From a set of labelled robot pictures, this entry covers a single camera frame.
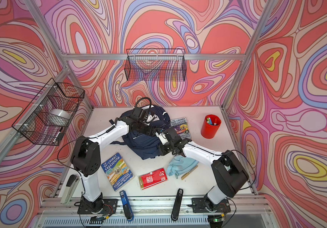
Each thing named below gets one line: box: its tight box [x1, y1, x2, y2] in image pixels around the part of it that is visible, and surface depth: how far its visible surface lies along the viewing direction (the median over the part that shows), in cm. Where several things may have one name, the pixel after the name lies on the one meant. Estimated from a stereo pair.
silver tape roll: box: [46, 108, 72, 127], surface depth 74 cm
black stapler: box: [171, 188, 184, 222], surface depth 72 cm
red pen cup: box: [200, 114, 222, 140], surface depth 98 cm
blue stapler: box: [119, 190, 135, 222], surface depth 73 cm
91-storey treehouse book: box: [100, 152, 135, 192], surface depth 84 cm
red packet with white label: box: [138, 167, 168, 190], surface depth 84 cm
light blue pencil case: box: [166, 154, 200, 180], surface depth 87 cm
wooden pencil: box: [181, 165, 199, 181], surface depth 86 cm
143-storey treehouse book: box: [170, 116, 192, 141], surface depth 107 cm
